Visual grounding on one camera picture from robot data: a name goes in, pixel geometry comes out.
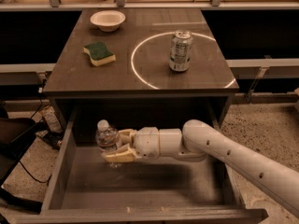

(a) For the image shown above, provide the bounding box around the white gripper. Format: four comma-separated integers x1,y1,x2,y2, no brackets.
101,127,160,163

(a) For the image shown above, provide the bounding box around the clear plastic water bottle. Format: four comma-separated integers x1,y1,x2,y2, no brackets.
95,119,122,158

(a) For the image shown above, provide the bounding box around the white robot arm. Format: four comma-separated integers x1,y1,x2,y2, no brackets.
102,119,299,217

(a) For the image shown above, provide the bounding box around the open grey top drawer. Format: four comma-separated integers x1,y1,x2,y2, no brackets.
13,105,269,224

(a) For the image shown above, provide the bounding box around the green yellow sponge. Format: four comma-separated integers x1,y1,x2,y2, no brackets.
83,41,116,66

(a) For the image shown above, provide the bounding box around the black chair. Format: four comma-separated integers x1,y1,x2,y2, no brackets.
0,107,42,213

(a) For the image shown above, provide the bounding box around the silver soda can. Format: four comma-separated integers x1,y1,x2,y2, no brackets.
169,30,193,72

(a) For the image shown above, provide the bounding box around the white paper bowl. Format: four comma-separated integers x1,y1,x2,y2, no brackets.
90,10,126,32

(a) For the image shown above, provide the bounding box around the black cable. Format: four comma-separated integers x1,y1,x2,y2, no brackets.
18,77,52,185

